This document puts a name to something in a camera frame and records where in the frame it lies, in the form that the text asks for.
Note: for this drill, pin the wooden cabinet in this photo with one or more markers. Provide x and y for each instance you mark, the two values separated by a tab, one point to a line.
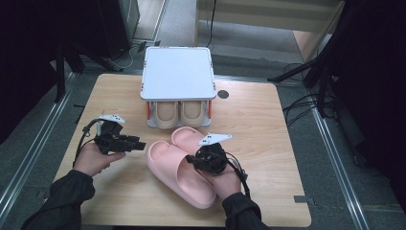
271	12

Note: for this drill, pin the dark grey cabinet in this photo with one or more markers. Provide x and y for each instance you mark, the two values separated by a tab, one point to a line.
129	19

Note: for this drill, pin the black curtain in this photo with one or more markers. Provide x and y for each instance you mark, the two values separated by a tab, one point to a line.
25	48
376	80

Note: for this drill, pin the person's right hand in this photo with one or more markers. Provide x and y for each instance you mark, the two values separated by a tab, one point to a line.
226	185

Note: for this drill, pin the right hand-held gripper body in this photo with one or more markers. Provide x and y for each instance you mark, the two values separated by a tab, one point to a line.
215	159

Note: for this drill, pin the round dark table grommet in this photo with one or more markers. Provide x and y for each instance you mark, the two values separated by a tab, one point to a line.
222	94

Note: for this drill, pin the metal floor rail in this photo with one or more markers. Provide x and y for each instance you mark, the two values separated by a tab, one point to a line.
340	169
44	129

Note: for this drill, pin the black tripod stand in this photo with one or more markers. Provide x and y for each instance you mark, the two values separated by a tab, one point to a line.
321	92

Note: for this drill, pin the white shoe rack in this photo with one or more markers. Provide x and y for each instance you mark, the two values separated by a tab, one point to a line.
178	73

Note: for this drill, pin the person's left hand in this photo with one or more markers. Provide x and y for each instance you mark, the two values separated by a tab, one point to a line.
91	159

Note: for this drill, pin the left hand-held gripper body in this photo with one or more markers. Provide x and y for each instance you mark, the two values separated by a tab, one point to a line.
110	142

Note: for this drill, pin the pink slipper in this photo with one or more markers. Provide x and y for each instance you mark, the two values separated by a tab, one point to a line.
178	179
185	137

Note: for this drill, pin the black post stand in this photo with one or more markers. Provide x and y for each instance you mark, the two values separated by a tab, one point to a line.
60	80

